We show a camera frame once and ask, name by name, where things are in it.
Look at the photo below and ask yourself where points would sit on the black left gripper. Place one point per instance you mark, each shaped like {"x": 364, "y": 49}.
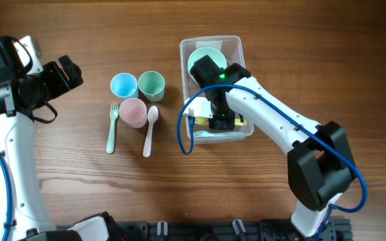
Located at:
{"x": 57, "y": 77}

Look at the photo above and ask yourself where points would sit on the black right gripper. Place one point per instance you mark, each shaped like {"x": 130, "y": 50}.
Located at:
{"x": 222, "y": 121}

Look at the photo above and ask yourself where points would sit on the yellow plastic fork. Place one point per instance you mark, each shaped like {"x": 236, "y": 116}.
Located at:
{"x": 205, "y": 121}

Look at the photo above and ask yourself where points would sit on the light blue plastic fork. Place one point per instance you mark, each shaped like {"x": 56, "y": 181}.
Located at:
{"x": 206, "y": 134}

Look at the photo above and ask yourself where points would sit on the green plastic bowl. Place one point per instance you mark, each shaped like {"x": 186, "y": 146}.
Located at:
{"x": 213, "y": 53}

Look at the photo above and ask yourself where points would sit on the blue plastic cup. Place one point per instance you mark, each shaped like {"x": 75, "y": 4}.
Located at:
{"x": 125, "y": 86}

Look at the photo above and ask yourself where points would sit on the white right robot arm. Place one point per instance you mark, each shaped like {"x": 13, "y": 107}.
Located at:
{"x": 320, "y": 164}

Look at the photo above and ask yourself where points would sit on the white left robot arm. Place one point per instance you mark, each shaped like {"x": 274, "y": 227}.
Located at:
{"x": 22, "y": 210}

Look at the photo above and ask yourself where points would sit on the clear plastic container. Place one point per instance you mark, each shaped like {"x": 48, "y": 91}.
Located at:
{"x": 231, "y": 47}

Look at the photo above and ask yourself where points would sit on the green plastic fork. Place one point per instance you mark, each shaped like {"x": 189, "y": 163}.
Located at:
{"x": 114, "y": 114}

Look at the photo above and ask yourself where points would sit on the pink plastic spoon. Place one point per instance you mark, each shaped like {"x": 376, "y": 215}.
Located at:
{"x": 152, "y": 117}

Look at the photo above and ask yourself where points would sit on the green plastic cup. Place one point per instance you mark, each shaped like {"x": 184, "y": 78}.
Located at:
{"x": 152, "y": 85}

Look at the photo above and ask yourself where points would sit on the pink plastic cup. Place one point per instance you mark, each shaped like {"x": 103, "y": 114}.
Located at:
{"x": 133, "y": 111}

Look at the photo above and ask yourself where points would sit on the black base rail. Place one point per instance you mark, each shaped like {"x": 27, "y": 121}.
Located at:
{"x": 335, "y": 230}

